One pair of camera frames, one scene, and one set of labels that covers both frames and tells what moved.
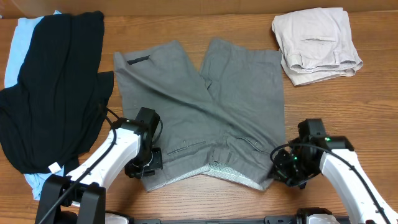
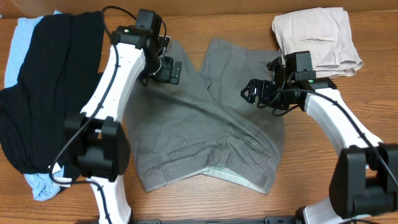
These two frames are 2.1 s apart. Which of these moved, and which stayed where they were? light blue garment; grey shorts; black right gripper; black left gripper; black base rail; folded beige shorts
Moved: black left gripper; black right gripper
Stayed: folded beige shorts; grey shorts; black base rail; light blue garment
